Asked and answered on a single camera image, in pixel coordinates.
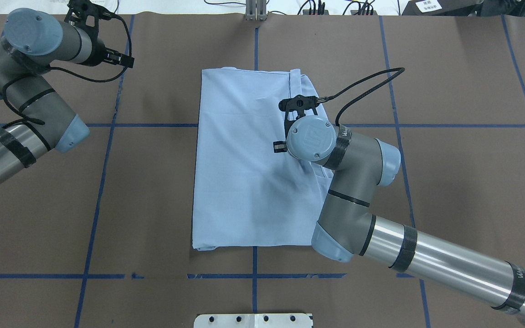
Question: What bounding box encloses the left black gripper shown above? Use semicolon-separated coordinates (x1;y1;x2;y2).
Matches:
101;48;135;68

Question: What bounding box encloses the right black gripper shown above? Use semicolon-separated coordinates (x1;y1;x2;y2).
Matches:
273;140;288;154

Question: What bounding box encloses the light blue t-shirt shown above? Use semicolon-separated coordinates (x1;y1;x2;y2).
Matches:
192;67;333;251

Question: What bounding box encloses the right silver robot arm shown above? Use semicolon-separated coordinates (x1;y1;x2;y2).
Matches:
246;113;525;328

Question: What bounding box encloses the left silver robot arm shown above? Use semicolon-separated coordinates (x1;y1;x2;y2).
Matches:
0;0;134;184

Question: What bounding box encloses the grey usb hub left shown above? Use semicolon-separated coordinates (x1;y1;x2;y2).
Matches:
297;0;329;16

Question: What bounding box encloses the grey usb hub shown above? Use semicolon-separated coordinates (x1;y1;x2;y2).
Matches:
297;0;329;16
344;0;377;16

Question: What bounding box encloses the grey usb hub right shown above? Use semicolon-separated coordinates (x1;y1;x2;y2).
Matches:
344;0;377;16

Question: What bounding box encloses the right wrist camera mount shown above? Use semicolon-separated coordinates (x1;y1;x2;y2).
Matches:
278;95;330;122

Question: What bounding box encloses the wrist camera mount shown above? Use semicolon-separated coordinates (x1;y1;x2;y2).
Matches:
64;0;122;27
278;95;330;122

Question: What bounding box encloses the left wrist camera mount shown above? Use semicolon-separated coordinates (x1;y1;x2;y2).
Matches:
64;0;122;27

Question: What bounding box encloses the aluminium frame post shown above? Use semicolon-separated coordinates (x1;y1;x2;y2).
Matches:
244;0;268;21

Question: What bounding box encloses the white central pedestal column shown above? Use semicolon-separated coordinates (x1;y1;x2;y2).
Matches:
193;313;314;328

